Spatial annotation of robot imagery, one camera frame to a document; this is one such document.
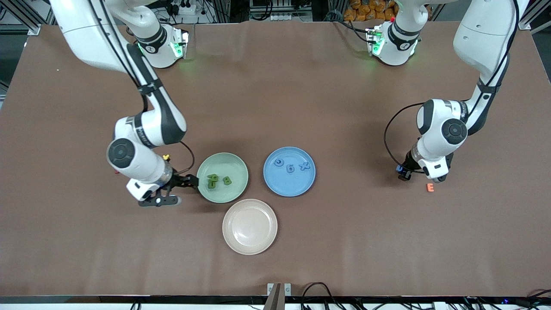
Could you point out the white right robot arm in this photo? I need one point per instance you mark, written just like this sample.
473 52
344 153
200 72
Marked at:
82 30

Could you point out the white plain power strip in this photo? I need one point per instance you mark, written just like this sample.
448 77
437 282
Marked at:
284 17

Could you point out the green plate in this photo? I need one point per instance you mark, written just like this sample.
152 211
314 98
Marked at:
232 163

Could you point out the blue plate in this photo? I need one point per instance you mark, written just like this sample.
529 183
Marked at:
289 185

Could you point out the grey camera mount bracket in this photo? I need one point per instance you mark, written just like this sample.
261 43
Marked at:
275 297

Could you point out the brown table cover sheet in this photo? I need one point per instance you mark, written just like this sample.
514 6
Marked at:
275 107

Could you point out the blue foam letter X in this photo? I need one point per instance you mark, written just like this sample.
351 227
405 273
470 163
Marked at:
305 166

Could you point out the beige plate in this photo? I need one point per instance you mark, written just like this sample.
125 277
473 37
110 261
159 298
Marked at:
249 227

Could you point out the blue foam number 6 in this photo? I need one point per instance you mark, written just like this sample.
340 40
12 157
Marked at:
290 171

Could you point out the green foam number 9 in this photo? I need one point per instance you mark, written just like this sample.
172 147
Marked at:
214 176

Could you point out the pile of orange bags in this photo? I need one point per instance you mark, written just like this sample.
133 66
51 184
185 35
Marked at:
363 10

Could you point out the aluminium frame profile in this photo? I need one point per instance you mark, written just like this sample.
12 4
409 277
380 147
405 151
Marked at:
538 19
33 29

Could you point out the white power strip with plugs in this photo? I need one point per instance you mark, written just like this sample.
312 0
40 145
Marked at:
185 8

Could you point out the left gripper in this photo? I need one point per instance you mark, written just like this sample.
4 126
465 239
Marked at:
409 163

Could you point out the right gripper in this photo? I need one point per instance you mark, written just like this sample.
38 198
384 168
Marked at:
179 180

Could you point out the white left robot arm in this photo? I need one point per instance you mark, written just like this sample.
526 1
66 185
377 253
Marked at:
486 38

